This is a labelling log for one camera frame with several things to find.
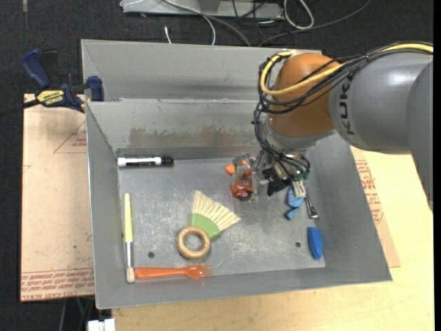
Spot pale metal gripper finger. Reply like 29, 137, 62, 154
232, 152, 258, 172
248, 172, 260, 203

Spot orange toy scooter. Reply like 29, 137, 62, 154
225, 163, 256, 201

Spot blue plastic clip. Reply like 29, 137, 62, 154
283, 186, 305, 221

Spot green hand brush pale bristles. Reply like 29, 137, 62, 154
188, 190, 241, 240

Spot grey metal bin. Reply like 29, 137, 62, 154
81, 39, 393, 310

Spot blue oval plastic piece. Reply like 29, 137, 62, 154
307, 226, 324, 261

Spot black and white marker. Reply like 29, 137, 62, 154
116, 154, 174, 168

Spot orange plastic fork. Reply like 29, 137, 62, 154
133, 265, 214, 281

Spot brown cardboard board red print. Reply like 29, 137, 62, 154
20, 92, 402, 303

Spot pale wooden ring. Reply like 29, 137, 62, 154
176, 226, 212, 260

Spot yellow handled paintbrush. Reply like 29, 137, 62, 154
123, 192, 136, 284

